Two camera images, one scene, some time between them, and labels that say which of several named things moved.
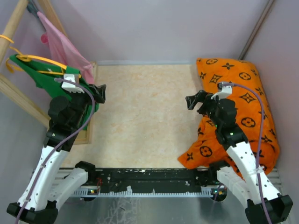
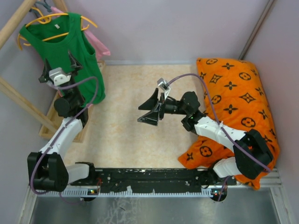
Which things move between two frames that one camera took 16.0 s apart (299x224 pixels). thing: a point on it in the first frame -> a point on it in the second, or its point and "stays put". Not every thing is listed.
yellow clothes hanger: x=28 y=58 -> x=46 y=19
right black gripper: x=192 y=101 -> x=158 y=109
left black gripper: x=99 y=93 -> x=74 y=65
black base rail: x=149 y=182 stays put
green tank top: x=50 y=76 -> x=55 y=36
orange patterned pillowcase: x=252 y=118 stays put
